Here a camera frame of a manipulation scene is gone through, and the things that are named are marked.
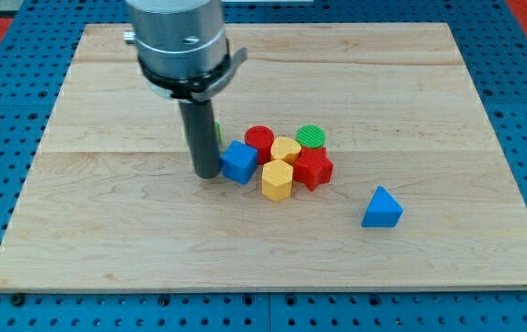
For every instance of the green star block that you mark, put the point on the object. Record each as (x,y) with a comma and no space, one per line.
(217,132)

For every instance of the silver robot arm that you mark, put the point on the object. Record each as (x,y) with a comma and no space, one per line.
(183,48)

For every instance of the red star block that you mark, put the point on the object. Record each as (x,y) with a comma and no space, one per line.
(313,168)

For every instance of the yellow hexagon block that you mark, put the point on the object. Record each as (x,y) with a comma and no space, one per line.
(277,180)

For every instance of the blue cube block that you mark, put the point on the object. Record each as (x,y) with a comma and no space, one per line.
(239,162)

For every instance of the yellow heart block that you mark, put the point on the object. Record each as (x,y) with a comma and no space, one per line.
(286,149)

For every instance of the red cylinder block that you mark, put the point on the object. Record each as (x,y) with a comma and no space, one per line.
(261,139)

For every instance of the green cylinder block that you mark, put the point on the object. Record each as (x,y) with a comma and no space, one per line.
(311,136)

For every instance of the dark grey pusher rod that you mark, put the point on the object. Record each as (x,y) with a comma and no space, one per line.
(205,154)

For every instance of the blue triangle block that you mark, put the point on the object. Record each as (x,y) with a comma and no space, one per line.
(383,210)

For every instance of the wooden board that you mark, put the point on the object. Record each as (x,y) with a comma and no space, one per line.
(111,203)

